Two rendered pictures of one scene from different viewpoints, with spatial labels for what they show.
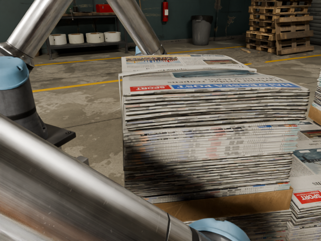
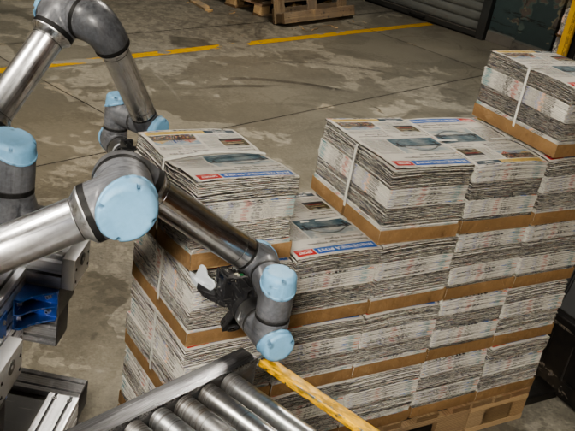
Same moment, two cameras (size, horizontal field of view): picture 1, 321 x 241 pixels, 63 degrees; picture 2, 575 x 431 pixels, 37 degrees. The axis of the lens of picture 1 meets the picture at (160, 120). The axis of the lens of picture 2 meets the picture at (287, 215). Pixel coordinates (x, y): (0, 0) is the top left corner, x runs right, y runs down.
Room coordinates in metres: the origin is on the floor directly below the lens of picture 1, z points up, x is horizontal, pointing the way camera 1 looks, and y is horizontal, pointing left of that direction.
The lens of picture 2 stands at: (-1.38, 0.71, 1.89)
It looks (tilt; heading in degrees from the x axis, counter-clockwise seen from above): 25 degrees down; 332
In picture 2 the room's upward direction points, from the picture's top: 11 degrees clockwise
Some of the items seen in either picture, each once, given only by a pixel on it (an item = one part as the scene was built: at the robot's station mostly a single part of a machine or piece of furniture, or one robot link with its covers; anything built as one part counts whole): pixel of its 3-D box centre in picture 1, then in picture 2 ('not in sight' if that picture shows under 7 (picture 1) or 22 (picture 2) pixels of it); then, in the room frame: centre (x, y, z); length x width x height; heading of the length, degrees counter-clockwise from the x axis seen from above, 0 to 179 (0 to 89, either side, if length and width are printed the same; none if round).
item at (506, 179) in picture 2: not in sight; (464, 172); (0.67, -0.95, 0.95); 0.38 x 0.29 x 0.23; 6
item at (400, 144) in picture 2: not in sight; (398, 141); (0.63, -0.66, 1.06); 0.37 x 0.29 x 0.01; 6
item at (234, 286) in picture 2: not in sight; (238, 293); (0.17, -0.02, 0.88); 0.12 x 0.08 x 0.09; 5
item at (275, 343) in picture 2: not in sight; (269, 333); (0.01, -0.03, 0.87); 0.11 x 0.08 x 0.09; 5
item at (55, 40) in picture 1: (85, 29); not in sight; (6.28, 1.71, 0.55); 1.80 x 0.70 x 1.09; 115
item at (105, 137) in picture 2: not in sight; (114, 140); (1.07, 0.06, 0.88); 0.11 x 0.08 x 0.09; 5
